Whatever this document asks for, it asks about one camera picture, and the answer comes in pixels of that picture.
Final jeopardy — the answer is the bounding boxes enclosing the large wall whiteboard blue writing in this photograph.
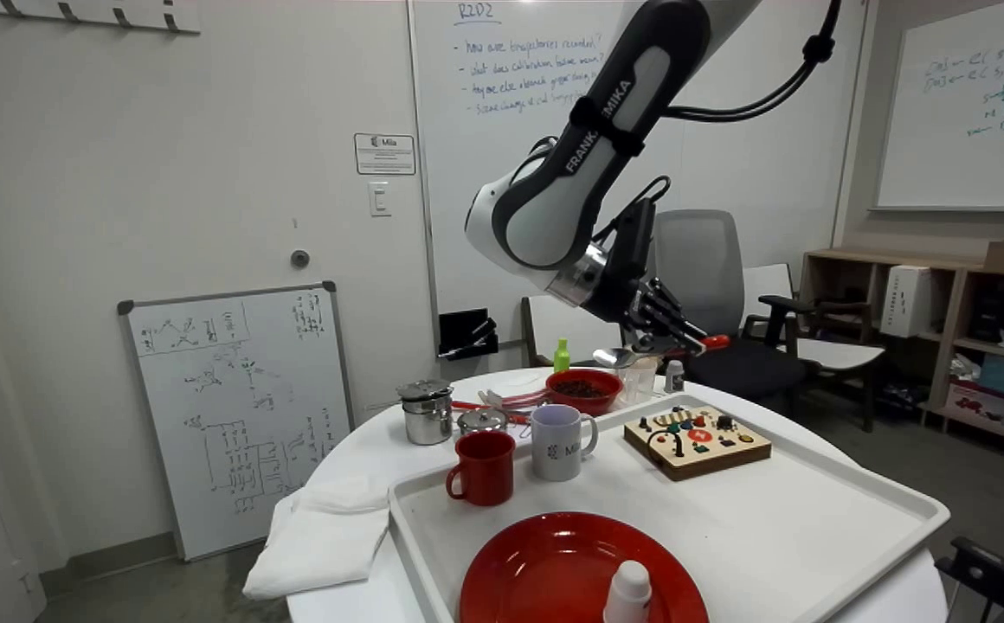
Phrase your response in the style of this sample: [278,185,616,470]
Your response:
[405,0,861,349]

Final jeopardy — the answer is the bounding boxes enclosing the metal canister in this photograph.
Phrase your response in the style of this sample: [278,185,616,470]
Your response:
[396,377,456,448]

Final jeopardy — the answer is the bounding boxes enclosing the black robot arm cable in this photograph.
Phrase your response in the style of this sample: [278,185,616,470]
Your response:
[661,0,844,124]

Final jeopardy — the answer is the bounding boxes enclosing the red mug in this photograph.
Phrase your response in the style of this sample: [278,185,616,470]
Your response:
[442,429,521,507]

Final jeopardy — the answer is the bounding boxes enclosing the white tray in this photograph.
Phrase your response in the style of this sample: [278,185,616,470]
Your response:
[387,390,953,623]

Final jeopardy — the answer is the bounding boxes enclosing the red plate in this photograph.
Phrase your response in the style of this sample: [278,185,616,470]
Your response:
[456,507,712,623]

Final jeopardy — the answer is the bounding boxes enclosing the red and white box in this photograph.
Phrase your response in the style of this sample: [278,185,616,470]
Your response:
[946,377,1004,436]

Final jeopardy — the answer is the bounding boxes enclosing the white chair with black armrests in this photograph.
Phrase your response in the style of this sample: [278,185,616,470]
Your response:
[741,258,889,431]

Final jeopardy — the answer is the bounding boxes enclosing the white box on shelf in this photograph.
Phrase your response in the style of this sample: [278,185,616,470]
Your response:
[876,261,934,341]

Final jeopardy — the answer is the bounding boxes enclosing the small white bottle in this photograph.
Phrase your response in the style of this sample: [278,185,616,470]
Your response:
[599,557,654,623]

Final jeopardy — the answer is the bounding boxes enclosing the white mug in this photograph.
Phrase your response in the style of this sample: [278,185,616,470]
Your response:
[526,401,604,483]

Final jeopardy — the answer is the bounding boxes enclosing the white wall sign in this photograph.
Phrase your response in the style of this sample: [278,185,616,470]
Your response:
[351,127,418,180]

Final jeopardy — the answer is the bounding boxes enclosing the wooden busy board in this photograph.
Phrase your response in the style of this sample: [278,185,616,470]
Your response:
[621,396,777,483]

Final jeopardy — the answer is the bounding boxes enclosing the black wall file holder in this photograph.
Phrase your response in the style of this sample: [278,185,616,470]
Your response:
[432,303,503,362]

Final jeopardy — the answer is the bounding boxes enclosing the clear plastic measuring cup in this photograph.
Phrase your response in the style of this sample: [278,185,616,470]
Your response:
[612,341,667,405]

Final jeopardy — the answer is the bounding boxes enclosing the wooden shelf unit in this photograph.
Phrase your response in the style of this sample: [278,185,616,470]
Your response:
[803,245,1004,458]

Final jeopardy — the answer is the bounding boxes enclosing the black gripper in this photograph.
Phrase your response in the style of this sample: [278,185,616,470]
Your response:
[576,216,711,356]

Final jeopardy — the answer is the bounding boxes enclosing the small metal cup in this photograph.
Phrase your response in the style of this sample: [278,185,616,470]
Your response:
[452,405,514,439]

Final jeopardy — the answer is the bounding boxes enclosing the red bowl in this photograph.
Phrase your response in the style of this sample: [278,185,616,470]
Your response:
[545,365,627,417]

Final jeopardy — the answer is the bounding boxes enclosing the grey mesh office chair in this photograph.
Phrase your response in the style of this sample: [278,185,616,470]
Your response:
[647,207,810,401]

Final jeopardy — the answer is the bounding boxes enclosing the small leaning whiteboard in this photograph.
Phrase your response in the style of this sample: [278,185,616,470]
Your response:
[115,276,358,565]

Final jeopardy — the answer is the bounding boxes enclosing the black metal stand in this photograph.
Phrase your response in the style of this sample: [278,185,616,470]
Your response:
[934,495,1004,623]

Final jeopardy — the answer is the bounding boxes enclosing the wall whiteboard green writing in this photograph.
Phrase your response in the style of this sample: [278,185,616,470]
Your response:
[871,0,1004,216]

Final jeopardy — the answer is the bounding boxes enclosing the red-handled kitchen utensils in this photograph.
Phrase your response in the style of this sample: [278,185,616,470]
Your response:
[451,386,549,423]

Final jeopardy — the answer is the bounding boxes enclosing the white folded cloth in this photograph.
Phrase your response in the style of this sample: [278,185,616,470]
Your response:
[238,470,396,602]

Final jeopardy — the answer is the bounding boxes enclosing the wall coat hook rail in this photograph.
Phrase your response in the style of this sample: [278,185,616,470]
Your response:
[0,0,203,37]

